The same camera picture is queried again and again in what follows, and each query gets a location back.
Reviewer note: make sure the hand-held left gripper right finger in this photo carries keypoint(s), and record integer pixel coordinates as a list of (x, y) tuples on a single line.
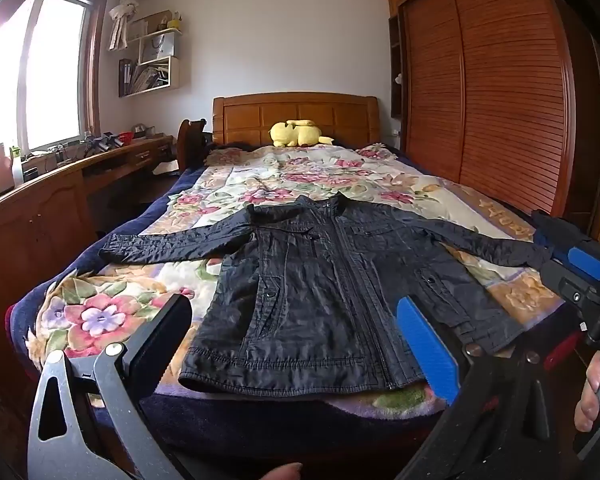
[(425, 347)]

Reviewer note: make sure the wooden desk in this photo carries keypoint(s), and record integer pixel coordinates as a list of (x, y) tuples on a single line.
[(40, 220)]

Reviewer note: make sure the wooden bed headboard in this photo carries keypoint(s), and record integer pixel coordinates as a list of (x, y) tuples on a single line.
[(300, 110)]

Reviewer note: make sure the white wall shelf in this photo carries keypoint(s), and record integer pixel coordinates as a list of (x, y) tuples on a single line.
[(175, 77)]

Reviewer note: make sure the yellow plush toy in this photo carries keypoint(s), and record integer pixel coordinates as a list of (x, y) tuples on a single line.
[(297, 134)]

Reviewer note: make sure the person's left hand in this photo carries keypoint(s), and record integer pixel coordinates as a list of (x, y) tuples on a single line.
[(282, 472)]

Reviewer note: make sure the floral blanket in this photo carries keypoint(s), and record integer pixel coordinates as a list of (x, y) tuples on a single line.
[(280, 180)]

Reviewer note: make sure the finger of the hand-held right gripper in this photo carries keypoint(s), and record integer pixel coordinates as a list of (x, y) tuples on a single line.
[(555, 230), (587, 263)]

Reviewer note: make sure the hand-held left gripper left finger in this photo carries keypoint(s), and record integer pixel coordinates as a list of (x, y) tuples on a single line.
[(167, 322)]

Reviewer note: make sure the white paper bag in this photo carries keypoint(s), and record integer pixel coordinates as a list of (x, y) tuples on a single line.
[(157, 46)]

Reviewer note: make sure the tied white curtain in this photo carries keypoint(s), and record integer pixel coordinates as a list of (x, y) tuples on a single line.
[(125, 10)]

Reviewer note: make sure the window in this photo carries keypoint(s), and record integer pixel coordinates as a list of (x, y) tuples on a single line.
[(45, 70)]

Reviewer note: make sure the wooden chair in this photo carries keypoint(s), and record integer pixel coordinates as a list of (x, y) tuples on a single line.
[(190, 140)]

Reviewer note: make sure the person's right hand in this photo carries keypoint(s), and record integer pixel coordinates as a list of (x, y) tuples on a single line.
[(592, 400)]

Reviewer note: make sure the wooden slatted wardrobe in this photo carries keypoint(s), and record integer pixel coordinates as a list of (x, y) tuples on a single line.
[(505, 85)]

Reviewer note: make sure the pink bottle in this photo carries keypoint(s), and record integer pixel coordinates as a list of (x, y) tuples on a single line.
[(2, 170)]

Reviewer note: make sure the black jacket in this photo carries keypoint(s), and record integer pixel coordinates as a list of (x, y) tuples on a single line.
[(320, 300)]

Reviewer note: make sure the small white figurine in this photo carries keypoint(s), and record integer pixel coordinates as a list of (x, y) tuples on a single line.
[(399, 79)]

